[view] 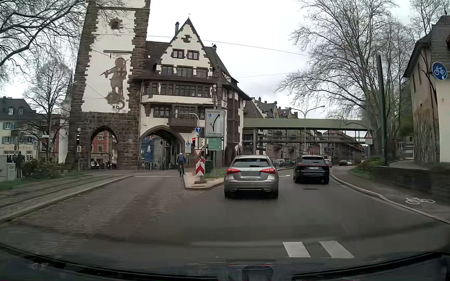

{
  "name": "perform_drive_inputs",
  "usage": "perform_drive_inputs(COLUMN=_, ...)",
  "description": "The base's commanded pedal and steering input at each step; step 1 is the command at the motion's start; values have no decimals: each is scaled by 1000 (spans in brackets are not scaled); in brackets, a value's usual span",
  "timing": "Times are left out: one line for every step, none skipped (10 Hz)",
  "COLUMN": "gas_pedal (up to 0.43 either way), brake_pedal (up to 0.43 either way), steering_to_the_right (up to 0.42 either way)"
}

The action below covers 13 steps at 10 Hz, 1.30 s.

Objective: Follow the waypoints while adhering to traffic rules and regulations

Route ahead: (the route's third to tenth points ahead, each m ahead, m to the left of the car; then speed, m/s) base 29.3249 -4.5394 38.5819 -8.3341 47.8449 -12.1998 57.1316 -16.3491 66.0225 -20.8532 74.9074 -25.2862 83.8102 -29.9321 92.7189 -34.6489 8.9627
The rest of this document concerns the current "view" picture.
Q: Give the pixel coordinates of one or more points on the cycle path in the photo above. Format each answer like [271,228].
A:
[416,195]

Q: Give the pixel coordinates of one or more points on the grey asphalt road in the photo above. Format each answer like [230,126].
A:
[162,210]

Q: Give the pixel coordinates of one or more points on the red white striped bollard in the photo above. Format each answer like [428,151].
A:
[200,167]

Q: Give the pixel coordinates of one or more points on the road markings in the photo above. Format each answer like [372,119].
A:
[296,249]

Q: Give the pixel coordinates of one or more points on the bare tree branches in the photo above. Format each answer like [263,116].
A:
[14,35]

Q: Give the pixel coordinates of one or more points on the large bare tree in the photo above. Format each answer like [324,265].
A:
[350,66]

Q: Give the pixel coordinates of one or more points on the red building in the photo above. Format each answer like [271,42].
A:
[100,147]

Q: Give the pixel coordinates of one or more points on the low dark stone wall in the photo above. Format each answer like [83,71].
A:
[424,181]

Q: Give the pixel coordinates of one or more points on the grey-roofed pale building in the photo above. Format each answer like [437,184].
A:
[4,127]

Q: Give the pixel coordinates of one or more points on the row of buildings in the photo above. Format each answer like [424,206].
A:
[287,136]

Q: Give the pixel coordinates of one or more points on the gabled gatehouse building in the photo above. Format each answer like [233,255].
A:
[186,93]

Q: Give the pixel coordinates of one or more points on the black car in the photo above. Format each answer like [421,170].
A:
[311,168]

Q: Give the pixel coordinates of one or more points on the large white direction sign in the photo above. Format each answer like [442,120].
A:
[215,123]

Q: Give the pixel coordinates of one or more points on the person on bicycle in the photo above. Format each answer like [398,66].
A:
[181,162]

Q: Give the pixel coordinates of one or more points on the car's own bonnet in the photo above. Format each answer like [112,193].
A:
[225,269]

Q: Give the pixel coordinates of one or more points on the bush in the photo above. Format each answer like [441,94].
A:
[41,168]

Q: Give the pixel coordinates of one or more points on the cobbled tram track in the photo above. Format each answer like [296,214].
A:
[25,197]

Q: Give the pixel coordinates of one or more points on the cream house with tiled roof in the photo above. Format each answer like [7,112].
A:
[443,97]

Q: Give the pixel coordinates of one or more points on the tall dark pole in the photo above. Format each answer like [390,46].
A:
[382,109]

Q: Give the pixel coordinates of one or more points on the stone gate tower with mural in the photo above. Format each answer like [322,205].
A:
[107,89]

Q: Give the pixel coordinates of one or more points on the traffic light with give-way sign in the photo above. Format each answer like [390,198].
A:
[197,146]

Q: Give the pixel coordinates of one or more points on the dark red car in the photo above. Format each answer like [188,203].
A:
[343,162]

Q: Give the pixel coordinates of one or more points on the silver car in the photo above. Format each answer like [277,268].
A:
[251,174]

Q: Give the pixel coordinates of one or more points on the green footbridge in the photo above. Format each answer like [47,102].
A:
[307,124]

